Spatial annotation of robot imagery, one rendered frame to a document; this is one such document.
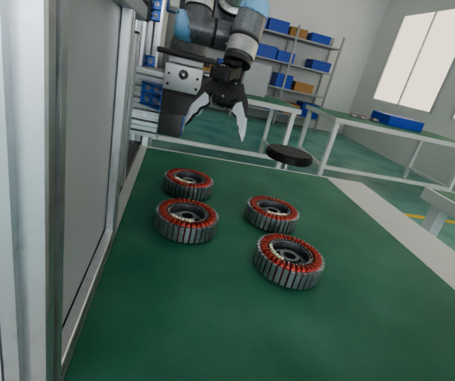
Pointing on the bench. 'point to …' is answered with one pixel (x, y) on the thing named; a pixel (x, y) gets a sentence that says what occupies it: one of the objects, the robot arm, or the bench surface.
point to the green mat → (268, 294)
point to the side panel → (51, 165)
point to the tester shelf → (143, 10)
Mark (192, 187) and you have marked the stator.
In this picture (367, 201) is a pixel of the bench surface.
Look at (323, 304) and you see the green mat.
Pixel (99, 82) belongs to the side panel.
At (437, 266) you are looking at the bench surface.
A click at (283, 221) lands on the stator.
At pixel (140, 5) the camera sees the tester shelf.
